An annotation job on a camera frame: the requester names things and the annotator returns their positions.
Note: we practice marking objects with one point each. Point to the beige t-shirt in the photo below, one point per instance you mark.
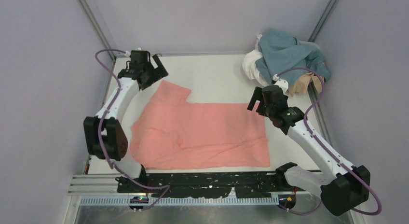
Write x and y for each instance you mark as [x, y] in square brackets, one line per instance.
[300, 86]

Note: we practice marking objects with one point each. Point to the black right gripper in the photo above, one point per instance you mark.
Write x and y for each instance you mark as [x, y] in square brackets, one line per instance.
[262, 103]

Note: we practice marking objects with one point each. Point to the white t-shirt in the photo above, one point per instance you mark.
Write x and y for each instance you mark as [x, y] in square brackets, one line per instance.
[249, 64]

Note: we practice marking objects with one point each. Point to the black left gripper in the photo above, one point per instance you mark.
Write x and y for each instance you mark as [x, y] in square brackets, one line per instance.
[153, 73]

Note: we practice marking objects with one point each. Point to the white slotted cable duct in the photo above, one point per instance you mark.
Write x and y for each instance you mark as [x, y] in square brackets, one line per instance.
[141, 200]

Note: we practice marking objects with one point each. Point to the pink t-shirt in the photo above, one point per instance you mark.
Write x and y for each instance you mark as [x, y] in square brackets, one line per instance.
[172, 133]

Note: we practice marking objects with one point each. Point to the right aluminium corner post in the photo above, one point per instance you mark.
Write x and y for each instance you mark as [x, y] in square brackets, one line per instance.
[328, 10]

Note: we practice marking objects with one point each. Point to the blue t-shirt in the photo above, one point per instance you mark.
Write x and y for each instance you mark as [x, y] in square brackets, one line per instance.
[282, 51]

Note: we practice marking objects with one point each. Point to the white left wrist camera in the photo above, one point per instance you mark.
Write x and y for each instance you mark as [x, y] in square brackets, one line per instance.
[128, 53]

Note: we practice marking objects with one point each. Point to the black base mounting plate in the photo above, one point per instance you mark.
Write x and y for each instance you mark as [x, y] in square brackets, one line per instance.
[257, 184]

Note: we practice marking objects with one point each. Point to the left aluminium corner post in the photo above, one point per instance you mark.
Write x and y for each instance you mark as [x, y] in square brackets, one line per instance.
[97, 22]

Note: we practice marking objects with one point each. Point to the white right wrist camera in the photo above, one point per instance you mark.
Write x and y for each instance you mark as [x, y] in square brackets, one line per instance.
[281, 83]

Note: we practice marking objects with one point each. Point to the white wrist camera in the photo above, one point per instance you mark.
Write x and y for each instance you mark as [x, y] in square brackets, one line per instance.
[281, 83]
[128, 53]

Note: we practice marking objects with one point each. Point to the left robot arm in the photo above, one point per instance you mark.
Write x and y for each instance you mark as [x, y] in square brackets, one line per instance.
[105, 137]

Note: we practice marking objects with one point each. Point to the aluminium corner post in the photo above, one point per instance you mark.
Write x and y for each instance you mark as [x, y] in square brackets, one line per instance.
[97, 22]
[328, 10]

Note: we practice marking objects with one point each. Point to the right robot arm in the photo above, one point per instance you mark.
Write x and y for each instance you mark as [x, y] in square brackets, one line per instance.
[341, 186]

